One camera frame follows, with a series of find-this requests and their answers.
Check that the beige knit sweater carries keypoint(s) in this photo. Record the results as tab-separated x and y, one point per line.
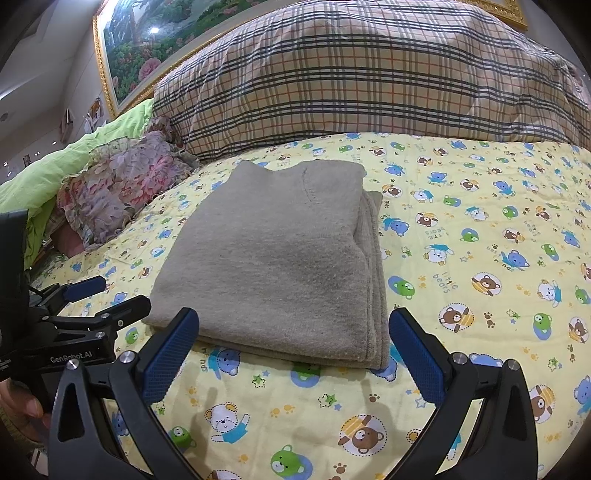
272	263

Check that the gold framed landscape painting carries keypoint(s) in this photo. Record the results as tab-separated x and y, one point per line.
152	46

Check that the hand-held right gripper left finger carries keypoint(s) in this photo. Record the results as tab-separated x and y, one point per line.
171	355

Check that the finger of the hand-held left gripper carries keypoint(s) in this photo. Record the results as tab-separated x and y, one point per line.
85	288
124	311

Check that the pink floral ruffled cloth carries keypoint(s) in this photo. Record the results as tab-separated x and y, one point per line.
124	184

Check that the plaid pillow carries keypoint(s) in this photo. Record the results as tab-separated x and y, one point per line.
369	74

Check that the yellow bear print bed sheet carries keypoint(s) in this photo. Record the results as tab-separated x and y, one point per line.
461	240

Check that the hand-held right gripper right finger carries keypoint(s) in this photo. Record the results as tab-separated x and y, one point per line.
418	357

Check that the green blanket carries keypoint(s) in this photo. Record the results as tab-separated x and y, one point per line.
60	166

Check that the person's left hand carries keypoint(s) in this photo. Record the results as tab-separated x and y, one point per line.
23	406

